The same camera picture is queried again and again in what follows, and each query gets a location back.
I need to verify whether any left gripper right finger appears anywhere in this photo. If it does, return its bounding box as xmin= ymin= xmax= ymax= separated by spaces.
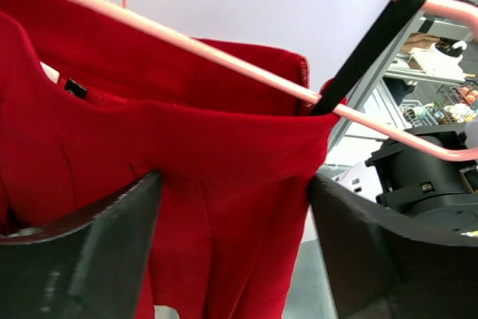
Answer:
xmin=308 ymin=175 xmax=477 ymax=318

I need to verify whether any plain red skirt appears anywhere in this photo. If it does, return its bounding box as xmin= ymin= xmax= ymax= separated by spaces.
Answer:
xmin=1 ymin=0 xmax=338 ymax=318

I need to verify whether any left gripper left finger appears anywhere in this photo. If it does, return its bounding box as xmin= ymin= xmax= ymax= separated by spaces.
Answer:
xmin=1 ymin=172 xmax=163 ymax=318

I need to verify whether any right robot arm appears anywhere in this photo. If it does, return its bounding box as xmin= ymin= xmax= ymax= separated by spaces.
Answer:
xmin=333 ymin=139 xmax=477 ymax=237

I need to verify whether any pink hanger of red skirt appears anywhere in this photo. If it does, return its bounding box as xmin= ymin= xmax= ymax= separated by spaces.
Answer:
xmin=70 ymin=0 xmax=477 ymax=161

